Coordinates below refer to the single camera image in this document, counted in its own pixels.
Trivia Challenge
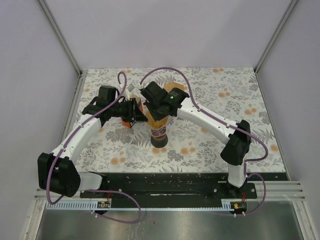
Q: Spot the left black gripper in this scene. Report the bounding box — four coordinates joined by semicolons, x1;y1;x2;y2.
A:
109;98;149;123

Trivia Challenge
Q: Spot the orange coffee filter box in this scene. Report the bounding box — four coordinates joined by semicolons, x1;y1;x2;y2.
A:
121;94;148;128

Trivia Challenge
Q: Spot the clear glass dripper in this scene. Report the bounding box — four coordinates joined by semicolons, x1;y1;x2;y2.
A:
151;118;171;136

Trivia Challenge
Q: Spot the red and grey cup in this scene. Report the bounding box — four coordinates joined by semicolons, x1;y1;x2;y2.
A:
150;133;168;148

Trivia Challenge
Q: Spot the brown paper coffee filter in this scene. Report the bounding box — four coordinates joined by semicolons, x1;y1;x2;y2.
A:
163;82;185;93

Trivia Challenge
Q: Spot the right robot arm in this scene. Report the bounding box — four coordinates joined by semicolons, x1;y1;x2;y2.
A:
140;81;251;198

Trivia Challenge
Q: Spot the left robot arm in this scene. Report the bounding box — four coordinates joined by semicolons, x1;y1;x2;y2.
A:
37;85;148;198

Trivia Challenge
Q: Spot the floral table mat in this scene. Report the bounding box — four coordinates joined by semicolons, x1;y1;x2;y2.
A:
76;67;285;173

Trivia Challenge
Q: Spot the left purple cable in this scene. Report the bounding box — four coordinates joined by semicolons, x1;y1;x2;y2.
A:
46;71;143;223

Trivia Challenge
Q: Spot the purple cable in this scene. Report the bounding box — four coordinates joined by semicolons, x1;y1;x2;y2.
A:
46;71;143;223
140;66;270;217

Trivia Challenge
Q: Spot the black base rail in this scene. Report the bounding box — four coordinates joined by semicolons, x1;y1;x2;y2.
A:
80;173;257;209

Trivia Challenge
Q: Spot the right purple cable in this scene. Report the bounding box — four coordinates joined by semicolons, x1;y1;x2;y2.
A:
140;66;270;217

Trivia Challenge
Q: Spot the white slotted cable duct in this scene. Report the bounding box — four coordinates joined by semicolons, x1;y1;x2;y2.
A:
45;200;112;211

